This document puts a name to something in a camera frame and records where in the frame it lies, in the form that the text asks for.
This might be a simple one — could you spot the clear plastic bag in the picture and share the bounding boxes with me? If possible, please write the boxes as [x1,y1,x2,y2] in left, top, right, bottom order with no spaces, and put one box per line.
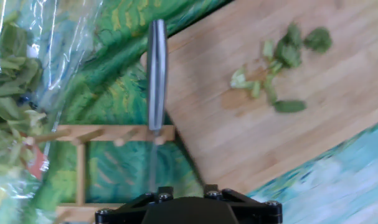
[0,0,105,224]

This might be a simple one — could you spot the steel kitchen knife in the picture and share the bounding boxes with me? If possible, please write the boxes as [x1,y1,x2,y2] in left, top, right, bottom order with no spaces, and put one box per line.
[146,19,169,192]

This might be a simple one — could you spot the cut pakchoi stem piece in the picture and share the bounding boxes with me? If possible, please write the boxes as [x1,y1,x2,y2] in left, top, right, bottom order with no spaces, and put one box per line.
[229,67,262,99]

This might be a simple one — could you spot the chopped greens pile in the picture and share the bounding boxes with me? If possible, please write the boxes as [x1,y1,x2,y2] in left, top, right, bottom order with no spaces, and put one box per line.
[0,18,49,175]

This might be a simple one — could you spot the bamboo cutting board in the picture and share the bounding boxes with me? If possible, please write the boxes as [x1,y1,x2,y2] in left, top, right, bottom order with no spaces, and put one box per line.
[140,0,378,195]

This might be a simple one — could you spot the painted landscape tablecloth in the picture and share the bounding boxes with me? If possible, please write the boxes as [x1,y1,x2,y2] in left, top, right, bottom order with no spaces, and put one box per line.
[0,0,378,224]

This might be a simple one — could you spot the wooden peg rack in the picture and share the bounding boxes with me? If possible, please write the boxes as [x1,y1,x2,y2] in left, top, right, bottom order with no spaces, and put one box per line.
[23,124,176,224]

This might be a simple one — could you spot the dark cut leaf piece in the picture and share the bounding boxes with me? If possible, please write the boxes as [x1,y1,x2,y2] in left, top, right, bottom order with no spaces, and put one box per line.
[273,99,307,114]

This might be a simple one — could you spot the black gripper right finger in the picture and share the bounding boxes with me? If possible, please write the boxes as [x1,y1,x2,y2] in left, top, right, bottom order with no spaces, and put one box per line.
[202,184,283,224]

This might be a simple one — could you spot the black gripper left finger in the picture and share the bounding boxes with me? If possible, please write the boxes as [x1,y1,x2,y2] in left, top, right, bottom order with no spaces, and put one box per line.
[94,185,174,224]

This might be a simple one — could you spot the small cut pakchoi piece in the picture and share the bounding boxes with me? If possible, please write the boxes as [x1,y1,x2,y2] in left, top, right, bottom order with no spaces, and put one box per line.
[262,23,303,74]

